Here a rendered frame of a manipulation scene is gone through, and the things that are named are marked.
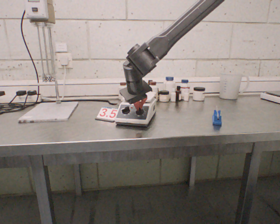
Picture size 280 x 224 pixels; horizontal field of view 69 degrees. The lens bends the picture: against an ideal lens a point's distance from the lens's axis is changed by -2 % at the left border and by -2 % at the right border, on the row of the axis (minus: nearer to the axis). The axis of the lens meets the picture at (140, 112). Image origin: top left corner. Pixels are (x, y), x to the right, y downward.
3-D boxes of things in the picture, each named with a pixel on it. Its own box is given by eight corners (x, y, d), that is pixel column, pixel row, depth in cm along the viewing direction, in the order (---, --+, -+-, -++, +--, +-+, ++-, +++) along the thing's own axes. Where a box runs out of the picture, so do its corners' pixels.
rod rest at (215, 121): (221, 125, 79) (222, 116, 78) (212, 124, 80) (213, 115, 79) (220, 118, 88) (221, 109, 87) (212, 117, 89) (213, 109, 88)
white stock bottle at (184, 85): (176, 98, 126) (177, 79, 123) (185, 97, 128) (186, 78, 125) (181, 100, 120) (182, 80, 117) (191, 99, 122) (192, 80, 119)
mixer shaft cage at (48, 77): (55, 82, 92) (48, 22, 85) (39, 82, 91) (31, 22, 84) (58, 80, 98) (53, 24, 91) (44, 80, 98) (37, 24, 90)
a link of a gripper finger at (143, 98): (125, 109, 80) (120, 90, 74) (141, 101, 82) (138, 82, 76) (133, 119, 76) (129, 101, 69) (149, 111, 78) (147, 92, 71)
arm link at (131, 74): (118, 63, 64) (132, 68, 61) (131, 53, 68) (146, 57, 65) (122, 81, 69) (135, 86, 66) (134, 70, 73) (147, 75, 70)
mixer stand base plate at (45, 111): (67, 120, 85) (67, 118, 84) (16, 122, 82) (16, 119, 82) (78, 103, 113) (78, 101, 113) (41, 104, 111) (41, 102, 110)
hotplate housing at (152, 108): (147, 127, 77) (147, 106, 74) (114, 125, 80) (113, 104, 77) (157, 111, 97) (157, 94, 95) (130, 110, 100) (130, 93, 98)
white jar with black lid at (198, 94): (192, 100, 119) (193, 88, 117) (192, 98, 125) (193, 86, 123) (205, 101, 117) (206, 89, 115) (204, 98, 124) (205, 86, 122)
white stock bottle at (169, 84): (177, 98, 125) (178, 76, 121) (170, 100, 120) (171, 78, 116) (167, 96, 130) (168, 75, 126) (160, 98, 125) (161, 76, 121)
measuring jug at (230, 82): (250, 98, 124) (254, 74, 120) (242, 102, 115) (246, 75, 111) (220, 94, 136) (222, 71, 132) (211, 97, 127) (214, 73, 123)
